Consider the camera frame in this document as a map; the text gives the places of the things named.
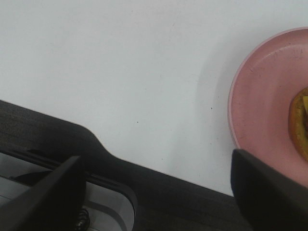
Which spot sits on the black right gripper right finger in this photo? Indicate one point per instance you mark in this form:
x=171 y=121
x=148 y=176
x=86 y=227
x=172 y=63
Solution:
x=267 y=199

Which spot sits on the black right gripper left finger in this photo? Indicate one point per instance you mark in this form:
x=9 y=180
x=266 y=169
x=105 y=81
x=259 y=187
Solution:
x=53 y=204

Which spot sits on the burger with lettuce and tomato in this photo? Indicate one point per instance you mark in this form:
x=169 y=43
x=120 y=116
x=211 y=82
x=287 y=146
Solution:
x=298 y=122

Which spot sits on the pink round plate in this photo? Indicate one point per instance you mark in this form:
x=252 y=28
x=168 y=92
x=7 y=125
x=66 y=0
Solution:
x=261 y=94

